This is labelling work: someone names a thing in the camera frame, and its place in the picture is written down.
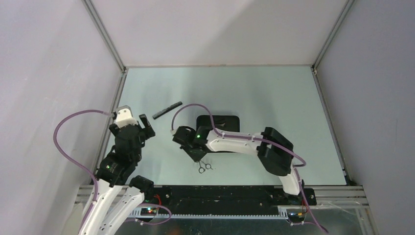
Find black zippered tool case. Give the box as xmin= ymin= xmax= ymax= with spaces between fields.
xmin=196 ymin=115 xmax=240 ymax=132

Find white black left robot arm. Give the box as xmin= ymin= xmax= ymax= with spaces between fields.
xmin=79 ymin=105 xmax=155 ymax=235

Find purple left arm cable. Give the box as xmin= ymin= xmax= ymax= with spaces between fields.
xmin=52 ymin=109 xmax=172 ymax=226

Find grey slotted cable duct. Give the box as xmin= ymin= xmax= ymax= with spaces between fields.
xmin=127 ymin=208 xmax=288 ymax=220

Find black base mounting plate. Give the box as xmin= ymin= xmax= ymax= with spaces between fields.
xmin=145 ymin=186 xmax=317 ymax=215

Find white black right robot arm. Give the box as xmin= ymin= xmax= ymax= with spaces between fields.
xmin=134 ymin=114 xmax=304 ymax=205

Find black hair comb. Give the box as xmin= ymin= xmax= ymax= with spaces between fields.
xmin=152 ymin=101 xmax=183 ymax=120

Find silver hair scissors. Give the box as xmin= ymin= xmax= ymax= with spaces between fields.
xmin=197 ymin=160 xmax=214 ymax=174

